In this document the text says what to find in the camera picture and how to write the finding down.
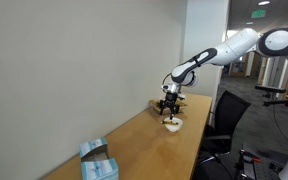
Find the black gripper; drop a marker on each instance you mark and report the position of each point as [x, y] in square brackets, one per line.
[170, 101]

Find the black office chair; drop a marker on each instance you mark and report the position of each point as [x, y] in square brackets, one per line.
[224, 120]

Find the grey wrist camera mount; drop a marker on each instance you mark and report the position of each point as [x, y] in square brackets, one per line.
[172, 88]

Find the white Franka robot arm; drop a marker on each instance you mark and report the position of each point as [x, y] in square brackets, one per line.
[237, 46]

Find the white bowl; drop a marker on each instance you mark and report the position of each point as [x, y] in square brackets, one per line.
[174, 127]

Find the small ceiling light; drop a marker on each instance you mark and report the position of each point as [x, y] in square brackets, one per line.
[249, 23]

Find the blue tissue box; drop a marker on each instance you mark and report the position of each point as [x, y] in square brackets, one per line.
[97, 161]

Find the black camera on stand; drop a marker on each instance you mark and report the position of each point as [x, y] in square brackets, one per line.
[274, 95]

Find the green exit sign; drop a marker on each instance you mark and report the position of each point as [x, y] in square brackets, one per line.
[258, 14]

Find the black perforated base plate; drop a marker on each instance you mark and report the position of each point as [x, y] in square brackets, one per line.
[257, 170]

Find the red and black clamp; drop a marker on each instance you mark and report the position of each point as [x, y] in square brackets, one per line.
[249, 157]

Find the bright ceiling light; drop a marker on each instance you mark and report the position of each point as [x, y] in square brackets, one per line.
[264, 3]

